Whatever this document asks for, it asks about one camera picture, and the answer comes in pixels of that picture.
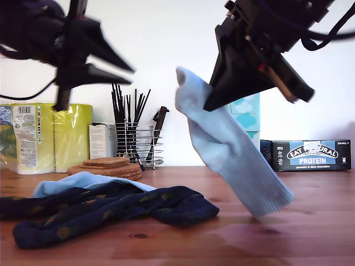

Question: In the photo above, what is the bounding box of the light blue ribbed sock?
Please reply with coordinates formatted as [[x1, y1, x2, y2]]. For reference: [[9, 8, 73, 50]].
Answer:
[[174, 65, 295, 217], [32, 171, 158, 199]]

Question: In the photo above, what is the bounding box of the navy pineapple pattern sock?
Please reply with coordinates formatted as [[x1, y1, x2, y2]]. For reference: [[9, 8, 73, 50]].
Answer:
[[0, 187, 145, 221], [12, 186, 220, 249]]

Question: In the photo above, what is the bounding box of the black stick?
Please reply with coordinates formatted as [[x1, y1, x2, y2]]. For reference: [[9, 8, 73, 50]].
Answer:
[[118, 85, 126, 158], [132, 88, 152, 158], [125, 94, 131, 158], [111, 83, 121, 158], [134, 88, 139, 158], [133, 93, 144, 158], [114, 83, 124, 158]]

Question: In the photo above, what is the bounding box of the blue cloud tissue box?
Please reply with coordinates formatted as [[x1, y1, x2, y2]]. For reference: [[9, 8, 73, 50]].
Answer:
[[226, 93, 261, 132]]

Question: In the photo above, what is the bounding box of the grey cloud tissue box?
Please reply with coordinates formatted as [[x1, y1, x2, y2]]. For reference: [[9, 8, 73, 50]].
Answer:
[[244, 131, 261, 156]]

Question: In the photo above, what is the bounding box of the small white printed carton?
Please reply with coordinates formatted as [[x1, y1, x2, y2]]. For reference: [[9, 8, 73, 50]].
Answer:
[[88, 122, 117, 160]]

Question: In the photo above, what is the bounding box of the yellow-green paper towel pack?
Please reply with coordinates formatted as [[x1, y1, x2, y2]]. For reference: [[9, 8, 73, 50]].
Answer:
[[0, 103, 94, 175]]

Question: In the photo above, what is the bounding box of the square cork coaster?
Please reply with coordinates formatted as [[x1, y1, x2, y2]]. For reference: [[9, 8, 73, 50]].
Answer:
[[82, 157, 130, 167], [81, 162, 131, 170]]

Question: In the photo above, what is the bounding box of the black protein bar box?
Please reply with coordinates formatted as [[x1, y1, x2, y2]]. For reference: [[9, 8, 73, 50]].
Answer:
[[260, 139, 352, 172]]

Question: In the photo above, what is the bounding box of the black pen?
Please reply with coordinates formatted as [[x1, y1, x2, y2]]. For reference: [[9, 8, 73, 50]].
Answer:
[[132, 149, 145, 172]]

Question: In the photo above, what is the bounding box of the black cable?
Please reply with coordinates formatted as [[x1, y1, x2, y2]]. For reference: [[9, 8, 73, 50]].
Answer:
[[301, 4, 355, 53], [0, 78, 58, 100]]

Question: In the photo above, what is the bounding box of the dark-handled knife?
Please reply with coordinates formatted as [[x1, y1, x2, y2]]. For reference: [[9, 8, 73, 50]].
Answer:
[[145, 106, 170, 162]]

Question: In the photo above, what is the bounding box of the chrome wire utensil holder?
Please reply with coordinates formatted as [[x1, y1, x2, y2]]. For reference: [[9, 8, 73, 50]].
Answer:
[[114, 117, 164, 170]]

